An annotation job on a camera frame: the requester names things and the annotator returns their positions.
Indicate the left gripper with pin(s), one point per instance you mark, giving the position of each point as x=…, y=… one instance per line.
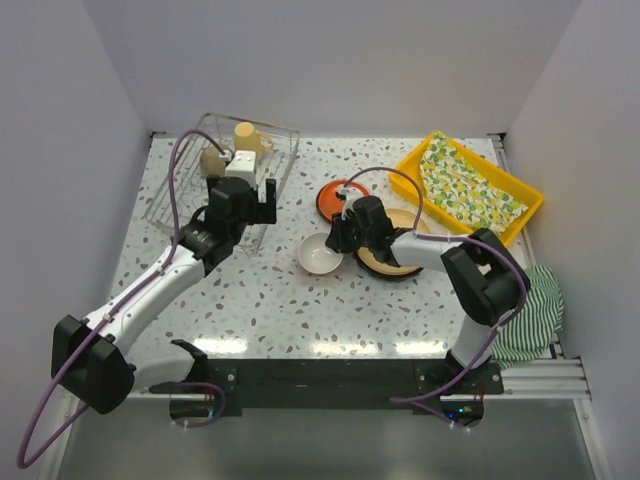
x=263, y=212

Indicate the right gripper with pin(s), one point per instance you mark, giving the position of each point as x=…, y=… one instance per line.
x=336, y=240

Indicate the dark brown beige plate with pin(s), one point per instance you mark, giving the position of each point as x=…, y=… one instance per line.
x=366, y=260

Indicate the yellow plate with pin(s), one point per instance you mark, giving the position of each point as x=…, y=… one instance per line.
x=401, y=218

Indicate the orange plate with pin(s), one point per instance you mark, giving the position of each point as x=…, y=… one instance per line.
x=327, y=204

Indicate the orange ceramic bowl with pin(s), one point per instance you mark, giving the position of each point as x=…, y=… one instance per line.
x=315, y=257

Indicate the beige small plate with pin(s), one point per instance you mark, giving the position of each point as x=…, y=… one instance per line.
x=212, y=162

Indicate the yellow ceramic mug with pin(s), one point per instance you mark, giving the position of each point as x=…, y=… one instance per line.
x=247, y=137

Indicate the teal embossed plate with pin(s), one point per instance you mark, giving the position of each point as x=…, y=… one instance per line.
x=388, y=277

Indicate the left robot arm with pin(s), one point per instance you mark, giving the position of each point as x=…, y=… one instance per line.
x=90, y=356

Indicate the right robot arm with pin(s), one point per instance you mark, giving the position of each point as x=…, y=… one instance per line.
x=490, y=285

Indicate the yellow plastic tray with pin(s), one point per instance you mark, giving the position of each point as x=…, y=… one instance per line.
x=406, y=181

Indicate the lemon print cloth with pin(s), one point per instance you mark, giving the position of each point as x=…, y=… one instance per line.
x=457, y=188

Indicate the green striped cloth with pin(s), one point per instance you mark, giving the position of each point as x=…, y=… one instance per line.
x=528, y=335

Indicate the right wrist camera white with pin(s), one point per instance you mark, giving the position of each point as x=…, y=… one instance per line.
x=348, y=195

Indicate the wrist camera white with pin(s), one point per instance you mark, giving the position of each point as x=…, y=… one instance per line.
x=241, y=164
x=348, y=195

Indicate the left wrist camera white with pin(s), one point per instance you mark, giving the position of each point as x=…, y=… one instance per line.
x=241, y=164

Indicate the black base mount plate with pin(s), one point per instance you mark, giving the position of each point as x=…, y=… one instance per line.
x=229, y=387

